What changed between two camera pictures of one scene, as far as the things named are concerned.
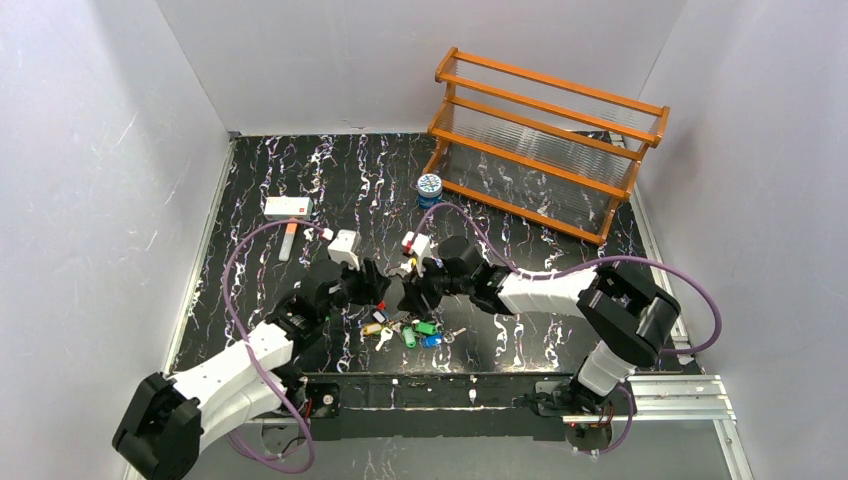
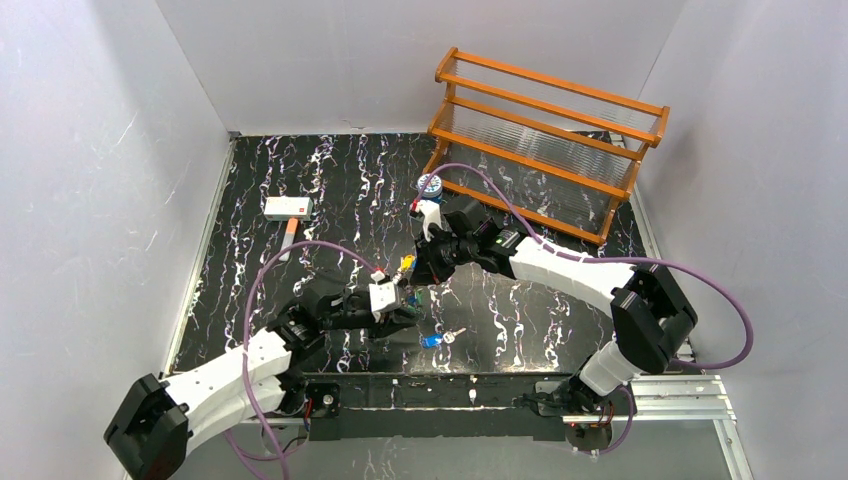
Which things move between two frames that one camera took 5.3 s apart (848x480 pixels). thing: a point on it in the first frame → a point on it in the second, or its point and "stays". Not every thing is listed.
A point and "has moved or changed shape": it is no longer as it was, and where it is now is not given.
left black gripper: [361, 283] → [399, 312]
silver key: [449, 337] stays
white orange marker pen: [287, 242] stays
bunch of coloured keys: [382, 325] has moved or changed shape
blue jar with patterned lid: [429, 188] stays
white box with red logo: [288, 207] stays
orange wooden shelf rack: [541, 146] stays
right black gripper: [423, 283] → [429, 258]
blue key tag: [432, 341] stays
